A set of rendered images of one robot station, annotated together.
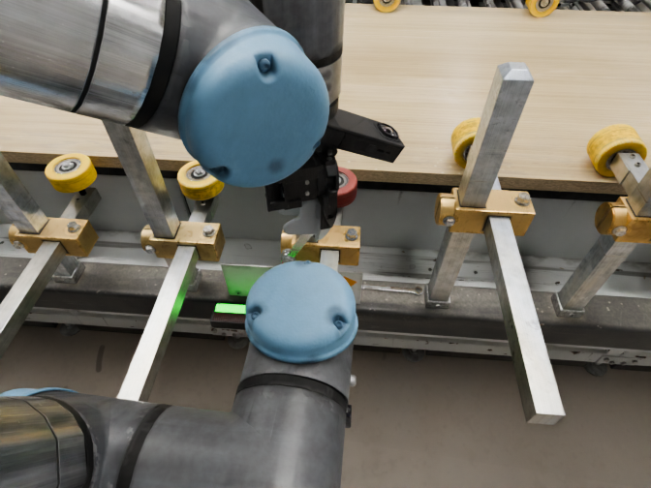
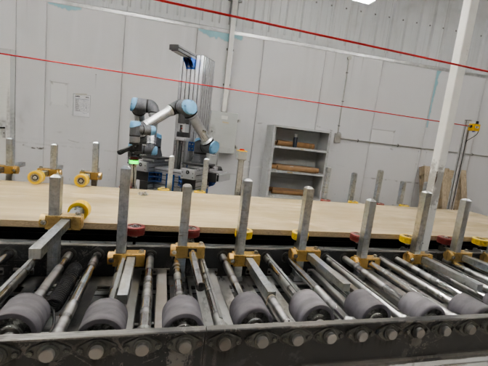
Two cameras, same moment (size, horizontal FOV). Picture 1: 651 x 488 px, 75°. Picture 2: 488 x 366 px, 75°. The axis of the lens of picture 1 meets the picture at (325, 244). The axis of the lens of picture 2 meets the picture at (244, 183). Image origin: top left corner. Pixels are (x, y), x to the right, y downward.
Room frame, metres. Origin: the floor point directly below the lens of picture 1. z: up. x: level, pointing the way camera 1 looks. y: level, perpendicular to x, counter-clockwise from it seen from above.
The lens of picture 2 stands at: (2.83, 0.01, 1.32)
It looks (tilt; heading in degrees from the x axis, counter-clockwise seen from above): 8 degrees down; 160
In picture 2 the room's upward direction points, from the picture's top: 7 degrees clockwise
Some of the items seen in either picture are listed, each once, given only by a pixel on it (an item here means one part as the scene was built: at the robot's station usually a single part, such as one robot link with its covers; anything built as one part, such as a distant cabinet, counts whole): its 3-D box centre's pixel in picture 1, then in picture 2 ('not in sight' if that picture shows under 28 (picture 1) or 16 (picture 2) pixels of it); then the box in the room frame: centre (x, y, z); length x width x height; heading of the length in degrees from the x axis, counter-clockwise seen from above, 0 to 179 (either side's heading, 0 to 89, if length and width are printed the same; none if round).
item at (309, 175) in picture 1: (296, 147); (134, 150); (0.38, 0.03, 1.13); 0.09 x 0.08 x 0.12; 106
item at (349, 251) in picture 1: (321, 242); not in sight; (0.49, 0.01, 0.85); 0.13 x 0.06 x 0.05; 85
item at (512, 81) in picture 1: (465, 214); (94, 176); (0.47, -0.22, 0.94); 0.03 x 0.03 x 0.48; 85
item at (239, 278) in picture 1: (293, 285); not in sight; (0.47, 0.06, 0.75); 0.26 x 0.01 x 0.10; 85
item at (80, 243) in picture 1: (52, 235); not in sight; (0.53, 0.51, 0.82); 0.13 x 0.06 x 0.05; 85
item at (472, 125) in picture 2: not in sight; (460, 175); (0.75, 2.83, 1.20); 0.15 x 0.12 x 1.00; 85
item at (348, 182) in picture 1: (334, 200); not in sight; (0.59, -0.02, 0.85); 0.08 x 0.08 x 0.11
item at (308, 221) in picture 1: (306, 225); not in sight; (0.36, 0.02, 1.03); 0.06 x 0.03 x 0.09; 106
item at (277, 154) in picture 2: not in sight; (292, 178); (-1.59, 2.39, 0.78); 0.90 x 0.45 x 1.55; 81
